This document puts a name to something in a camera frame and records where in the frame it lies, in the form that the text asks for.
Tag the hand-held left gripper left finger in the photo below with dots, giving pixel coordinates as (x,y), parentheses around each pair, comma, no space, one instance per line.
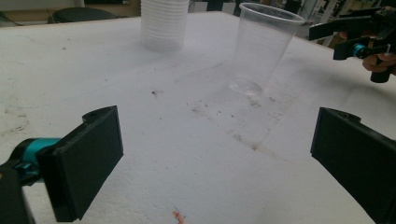
(84,161)

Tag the stack of clear plastic cups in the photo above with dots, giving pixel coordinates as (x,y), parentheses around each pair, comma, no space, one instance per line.
(163,25)

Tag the small orange scrap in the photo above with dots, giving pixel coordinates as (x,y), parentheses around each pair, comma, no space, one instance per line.
(179,217)

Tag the white foam board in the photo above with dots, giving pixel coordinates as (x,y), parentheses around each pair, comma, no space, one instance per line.
(174,130)

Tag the single clear plastic cup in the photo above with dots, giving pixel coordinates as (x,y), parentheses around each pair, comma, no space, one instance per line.
(264,46)

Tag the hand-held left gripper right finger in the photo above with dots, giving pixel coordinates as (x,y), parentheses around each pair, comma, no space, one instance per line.
(358,158)

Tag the black round stool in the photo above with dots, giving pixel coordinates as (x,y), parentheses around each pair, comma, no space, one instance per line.
(81,14)

